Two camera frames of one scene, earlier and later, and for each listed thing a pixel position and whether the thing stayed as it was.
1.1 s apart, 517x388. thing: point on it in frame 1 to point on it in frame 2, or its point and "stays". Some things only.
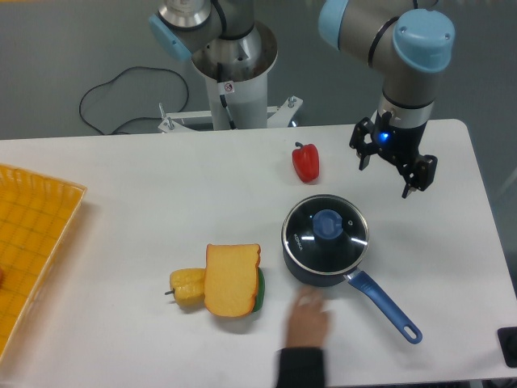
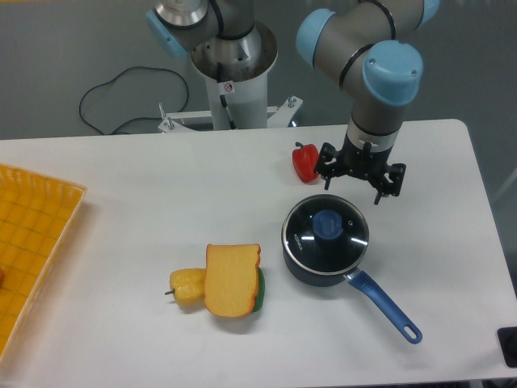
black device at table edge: [507, 338] stays
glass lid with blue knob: [325, 234] stays
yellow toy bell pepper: [188, 286] stays
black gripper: [401, 144] to [364, 162]
